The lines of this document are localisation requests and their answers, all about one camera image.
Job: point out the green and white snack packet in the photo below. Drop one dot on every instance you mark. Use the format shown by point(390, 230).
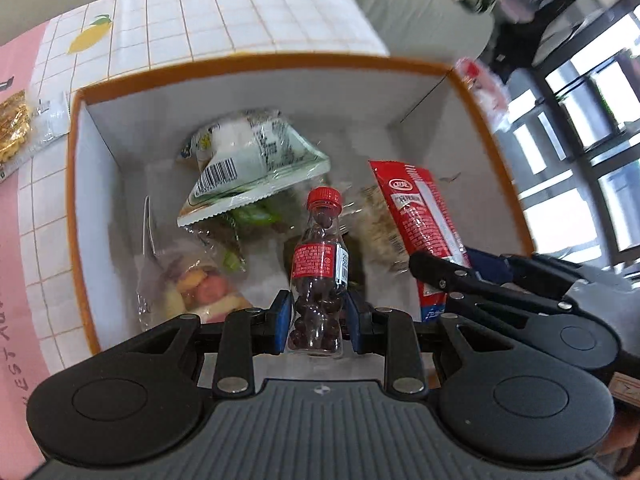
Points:
point(240, 160)

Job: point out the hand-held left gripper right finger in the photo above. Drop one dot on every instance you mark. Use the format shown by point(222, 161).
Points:
point(353, 322)

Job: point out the clear plastic snack packet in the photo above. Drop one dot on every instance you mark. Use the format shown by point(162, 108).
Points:
point(50, 115)

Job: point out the white box with orange rim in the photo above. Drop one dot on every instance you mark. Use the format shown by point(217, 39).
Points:
point(300, 90)

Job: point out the small bottle of chocolate balls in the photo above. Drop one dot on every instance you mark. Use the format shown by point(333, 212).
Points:
point(315, 260)

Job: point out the red plastic bag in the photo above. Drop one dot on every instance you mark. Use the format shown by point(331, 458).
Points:
point(482, 90)

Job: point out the lemon print checked tablecloth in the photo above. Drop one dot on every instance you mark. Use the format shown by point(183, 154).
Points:
point(225, 15)

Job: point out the oat crisp packet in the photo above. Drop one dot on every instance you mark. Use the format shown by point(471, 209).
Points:
point(380, 230)

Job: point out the yellow snack packet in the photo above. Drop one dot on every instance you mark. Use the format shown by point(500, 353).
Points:
point(12, 125)

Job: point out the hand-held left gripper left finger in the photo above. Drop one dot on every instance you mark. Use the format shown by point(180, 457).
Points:
point(282, 320)

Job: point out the window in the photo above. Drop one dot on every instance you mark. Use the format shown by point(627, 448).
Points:
point(575, 220)

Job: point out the long red snack packet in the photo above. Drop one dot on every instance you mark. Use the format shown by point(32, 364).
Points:
point(415, 210)

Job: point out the colourful dried fruit packet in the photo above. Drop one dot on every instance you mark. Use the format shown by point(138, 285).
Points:
point(200, 285)

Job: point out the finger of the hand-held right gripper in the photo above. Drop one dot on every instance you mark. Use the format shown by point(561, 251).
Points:
point(540, 272)
point(450, 277)

